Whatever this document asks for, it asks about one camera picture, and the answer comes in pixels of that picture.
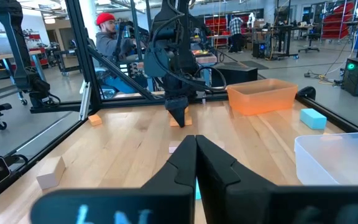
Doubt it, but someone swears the wooden top work table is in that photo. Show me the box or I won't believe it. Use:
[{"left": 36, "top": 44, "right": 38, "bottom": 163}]
[{"left": 0, "top": 49, "right": 48, "bottom": 106}]

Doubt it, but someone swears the clear plastic bin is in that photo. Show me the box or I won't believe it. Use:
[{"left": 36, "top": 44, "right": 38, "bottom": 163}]
[{"left": 293, "top": 131, "right": 358, "bottom": 187}]

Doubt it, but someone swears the plain wood block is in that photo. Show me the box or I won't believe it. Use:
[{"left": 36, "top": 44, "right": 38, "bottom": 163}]
[{"left": 35, "top": 156, "right": 67, "bottom": 190}]

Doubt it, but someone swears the yellow floor cable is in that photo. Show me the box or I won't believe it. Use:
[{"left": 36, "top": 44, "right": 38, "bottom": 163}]
[{"left": 316, "top": 72, "right": 344, "bottom": 86}]

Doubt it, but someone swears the red bin shelf rack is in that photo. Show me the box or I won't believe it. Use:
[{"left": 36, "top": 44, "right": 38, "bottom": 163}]
[
  {"left": 321, "top": 1, "right": 356, "bottom": 41},
  {"left": 204, "top": 16, "right": 230, "bottom": 46}
]

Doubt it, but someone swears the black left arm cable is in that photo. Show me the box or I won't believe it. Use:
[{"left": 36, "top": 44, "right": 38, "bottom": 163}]
[{"left": 150, "top": 12, "right": 227, "bottom": 93}]

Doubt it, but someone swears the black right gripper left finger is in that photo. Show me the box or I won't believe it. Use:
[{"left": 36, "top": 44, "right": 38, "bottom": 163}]
[{"left": 30, "top": 134, "right": 198, "bottom": 224}]

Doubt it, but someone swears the black aluminium table frame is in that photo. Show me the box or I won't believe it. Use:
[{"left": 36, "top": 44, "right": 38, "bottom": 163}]
[{"left": 0, "top": 0, "right": 358, "bottom": 210}]

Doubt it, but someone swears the dark metal stand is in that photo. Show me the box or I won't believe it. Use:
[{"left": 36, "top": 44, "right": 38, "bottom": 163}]
[{"left": 0, "top": 0, "right": 62, "bottom": 114}]

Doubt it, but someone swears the orange block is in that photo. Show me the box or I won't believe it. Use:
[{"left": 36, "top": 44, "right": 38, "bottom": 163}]
[
  {"left": 169, "top": 106, "right": 193, "bottom": 128},
  {"left": 88, "top": 113, "right": 103, "bottom": 127}
]

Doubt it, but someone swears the black box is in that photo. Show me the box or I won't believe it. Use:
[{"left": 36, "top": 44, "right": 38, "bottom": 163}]
[{"left": 211, "top": 64, "right": 259, "bottom": 88}]

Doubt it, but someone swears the silver frame bracket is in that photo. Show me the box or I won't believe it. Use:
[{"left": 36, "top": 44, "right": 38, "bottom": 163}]
[{"left": 78, "top": 81, "right": 92, "bottom": 122}]

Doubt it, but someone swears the orange plastic bin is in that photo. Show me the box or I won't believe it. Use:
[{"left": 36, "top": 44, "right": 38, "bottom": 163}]
[{"left": 226, "top": 78, "right": 299, "bottom": 116}]

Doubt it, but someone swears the person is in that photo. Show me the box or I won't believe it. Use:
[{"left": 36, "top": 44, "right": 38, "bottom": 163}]
[
  {"left": 228, "top": 14, "right": 245, "bottom": 54},
  {"left": 94, "top": 12, "right": 150, "bottom": 95}
]

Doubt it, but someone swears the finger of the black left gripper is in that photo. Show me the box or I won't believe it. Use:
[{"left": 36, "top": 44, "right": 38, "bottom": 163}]
[
  {"left": 177, "top": 98, "right": 190, "bottom": 128},
  {"left": 165, "top": 98, "right": 182, "bottom": 127}
]

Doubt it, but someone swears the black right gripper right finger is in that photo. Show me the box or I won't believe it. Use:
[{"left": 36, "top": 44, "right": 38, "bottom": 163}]
[{"left": 196, "top": 134, "right": 358, "bottom": 224}]

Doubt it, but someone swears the teal block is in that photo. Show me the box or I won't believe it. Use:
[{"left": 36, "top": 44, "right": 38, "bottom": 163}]
[
  {"left": 195, "top": 179, "right": 203, "bottom": 201},
  {"left": 300, "top": 108, "right": 328, "bottom": 131}
]

